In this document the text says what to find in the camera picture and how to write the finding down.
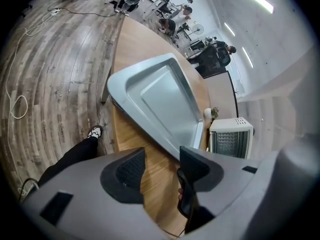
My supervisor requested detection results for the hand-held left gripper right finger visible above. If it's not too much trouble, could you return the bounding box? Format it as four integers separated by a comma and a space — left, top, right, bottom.
174, 133, 318, 240

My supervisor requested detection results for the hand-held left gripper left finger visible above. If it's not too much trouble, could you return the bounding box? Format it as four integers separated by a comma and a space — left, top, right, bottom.
21, 147, 171, 240

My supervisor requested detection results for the grey metal baking tray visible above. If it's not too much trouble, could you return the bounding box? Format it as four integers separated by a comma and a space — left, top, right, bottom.
106, 53, 205, 160

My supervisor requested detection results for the white toaster oven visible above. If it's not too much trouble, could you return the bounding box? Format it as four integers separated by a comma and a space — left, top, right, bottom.
208, 117, 256, 160

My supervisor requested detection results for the person's black clothing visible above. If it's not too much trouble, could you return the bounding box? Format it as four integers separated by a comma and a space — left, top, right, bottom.
37, 136, 100, 188

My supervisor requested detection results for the person's left shoe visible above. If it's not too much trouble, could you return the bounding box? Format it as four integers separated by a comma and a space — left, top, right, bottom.
87, 125, 104, 140

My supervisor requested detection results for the small pink potted plant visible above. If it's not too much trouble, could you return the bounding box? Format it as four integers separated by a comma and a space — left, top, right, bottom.
203, 106, 221, 121

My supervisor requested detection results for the white table leg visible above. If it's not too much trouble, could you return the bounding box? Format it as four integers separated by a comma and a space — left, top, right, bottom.
100, 65, 113, 104

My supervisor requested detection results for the black office chair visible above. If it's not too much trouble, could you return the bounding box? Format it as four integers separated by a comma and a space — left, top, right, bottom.
154, 0, 176, 17
193, 44, 232, 80

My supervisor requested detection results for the black standing fan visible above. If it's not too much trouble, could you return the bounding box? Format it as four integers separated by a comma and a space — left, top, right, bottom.
192, 23, 205, 38

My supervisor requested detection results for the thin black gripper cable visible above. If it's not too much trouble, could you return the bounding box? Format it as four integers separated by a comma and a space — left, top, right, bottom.
159, 208, 198, 240

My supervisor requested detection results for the white floor cable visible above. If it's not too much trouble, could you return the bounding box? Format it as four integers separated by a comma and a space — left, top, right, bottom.
6, 10, 55, 120

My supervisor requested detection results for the black floor cable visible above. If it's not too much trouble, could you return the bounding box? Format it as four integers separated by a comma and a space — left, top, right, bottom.
59, 7, 118, 18

